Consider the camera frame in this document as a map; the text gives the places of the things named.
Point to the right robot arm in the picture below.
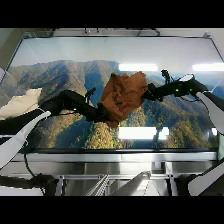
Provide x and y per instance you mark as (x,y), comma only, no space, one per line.
(181,87)

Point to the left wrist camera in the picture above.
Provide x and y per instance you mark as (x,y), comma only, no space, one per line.
(90,92)

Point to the brown shirt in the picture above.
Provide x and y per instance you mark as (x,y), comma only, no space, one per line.
(125,95)

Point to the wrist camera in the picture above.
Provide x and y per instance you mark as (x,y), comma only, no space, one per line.
(90,92)
(165,74)

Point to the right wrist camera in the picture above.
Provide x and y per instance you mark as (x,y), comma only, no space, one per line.
(165,74)

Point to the cream garment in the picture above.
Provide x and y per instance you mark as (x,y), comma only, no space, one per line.
(20,103)

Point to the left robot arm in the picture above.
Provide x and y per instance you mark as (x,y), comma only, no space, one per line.
(71,101)

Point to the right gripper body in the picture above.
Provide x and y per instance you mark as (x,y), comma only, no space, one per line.
(152,92)

